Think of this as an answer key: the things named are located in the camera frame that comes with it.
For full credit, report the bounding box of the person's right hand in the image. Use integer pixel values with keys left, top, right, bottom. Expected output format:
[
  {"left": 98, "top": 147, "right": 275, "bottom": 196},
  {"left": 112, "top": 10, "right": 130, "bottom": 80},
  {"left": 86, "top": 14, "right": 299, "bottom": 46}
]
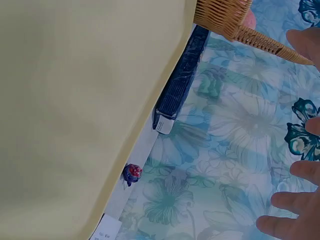
[{"left": 257, "top": 25, "right": 320, "bottom": 240}]

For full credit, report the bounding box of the dark blue box white label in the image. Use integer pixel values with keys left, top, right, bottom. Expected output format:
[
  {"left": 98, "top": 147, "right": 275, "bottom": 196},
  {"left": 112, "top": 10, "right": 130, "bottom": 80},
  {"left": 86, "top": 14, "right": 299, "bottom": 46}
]
[
  {"left": 152, "top": 24, "right": 211, "bottom": 136},
  {"left": 91, "top": 212, "right": 121, "bottom": 240}
]

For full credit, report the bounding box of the small red and blue object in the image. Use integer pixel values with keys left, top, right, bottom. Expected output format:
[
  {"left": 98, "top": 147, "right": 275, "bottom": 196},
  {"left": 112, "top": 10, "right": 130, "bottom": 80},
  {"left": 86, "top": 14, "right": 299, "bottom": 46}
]
[{"left": 121, "top": 163, "right": 144, "bottom": 191}]

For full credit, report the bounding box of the pink round object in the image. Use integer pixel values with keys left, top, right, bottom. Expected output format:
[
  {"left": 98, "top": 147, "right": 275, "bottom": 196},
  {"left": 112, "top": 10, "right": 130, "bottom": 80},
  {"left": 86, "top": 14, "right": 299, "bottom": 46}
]
[{"left": 242, "top": 10, "right": 257, "bottom": 30}]

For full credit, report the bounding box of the woven wicker basket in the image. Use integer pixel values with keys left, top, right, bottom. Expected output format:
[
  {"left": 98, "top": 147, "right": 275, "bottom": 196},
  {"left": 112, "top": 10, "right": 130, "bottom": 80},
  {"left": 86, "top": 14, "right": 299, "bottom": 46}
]
[{"left": 193, "top": 0, "right": 315, "bottom": 66}]

